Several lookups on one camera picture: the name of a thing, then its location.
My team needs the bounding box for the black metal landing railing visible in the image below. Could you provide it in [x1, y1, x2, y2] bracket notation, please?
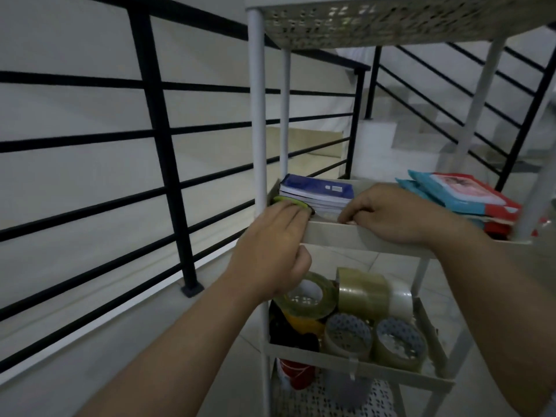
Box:
[0, 0, 371, 375]

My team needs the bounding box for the stack of blue notebooks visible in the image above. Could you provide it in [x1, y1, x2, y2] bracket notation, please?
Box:
[278, 173, 357, 216]

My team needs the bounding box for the black metal stair railing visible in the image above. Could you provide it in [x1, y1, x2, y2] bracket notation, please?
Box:
[364, 21, 556, 192]

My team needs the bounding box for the yellow tape roll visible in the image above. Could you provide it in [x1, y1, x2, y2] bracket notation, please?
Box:
[281, 309, 325, 339]

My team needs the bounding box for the black tape roll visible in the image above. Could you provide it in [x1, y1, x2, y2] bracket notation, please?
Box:
[268, 301, 321, 353]

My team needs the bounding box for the green handled tool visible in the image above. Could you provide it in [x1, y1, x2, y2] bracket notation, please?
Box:
[271, 195, 315, 216]

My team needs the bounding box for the red cup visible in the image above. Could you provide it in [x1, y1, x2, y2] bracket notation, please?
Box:
[277, 359, 316, 392]

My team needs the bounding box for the tape roll with patterned core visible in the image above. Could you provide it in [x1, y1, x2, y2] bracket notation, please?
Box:
[323, 312, 374, 360]
[372, 317, 429, 372]

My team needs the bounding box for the person's left forearm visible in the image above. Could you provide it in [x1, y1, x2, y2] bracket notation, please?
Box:
[73, 273, 272, 417]

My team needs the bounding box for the brownish clear tape roll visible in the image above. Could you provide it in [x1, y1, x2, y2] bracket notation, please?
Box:
[336, 267, 392, 321]

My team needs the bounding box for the person's right forearm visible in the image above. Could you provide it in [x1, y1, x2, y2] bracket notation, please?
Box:
[428, 219, 556, 389]

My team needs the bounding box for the red flat packet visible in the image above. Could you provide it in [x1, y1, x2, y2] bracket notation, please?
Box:
[480, 219, 514, 237]

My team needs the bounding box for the person's right hand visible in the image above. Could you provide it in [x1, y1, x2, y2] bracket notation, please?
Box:
[337, 184, 449, 248]

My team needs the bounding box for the person's left hand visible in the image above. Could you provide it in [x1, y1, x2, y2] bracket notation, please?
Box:
[225, 201, 314, 304]

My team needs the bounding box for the teal and red wipes packet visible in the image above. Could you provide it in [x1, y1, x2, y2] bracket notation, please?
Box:
[407, 170, 523, 223]

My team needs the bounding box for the plain teal wipes packet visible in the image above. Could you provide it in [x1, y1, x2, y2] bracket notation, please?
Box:
[395, 178, 436, 205]

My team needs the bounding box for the olive clear tape roll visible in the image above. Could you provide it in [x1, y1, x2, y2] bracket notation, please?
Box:
[283, 272, 340, 321]

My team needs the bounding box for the whitish clear tape roll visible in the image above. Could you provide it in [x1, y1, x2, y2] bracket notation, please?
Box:
[388, 279, 414, 323]

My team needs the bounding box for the white tiered shelf cart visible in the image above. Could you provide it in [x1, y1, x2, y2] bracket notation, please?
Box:
[244, 0, 556, 417]

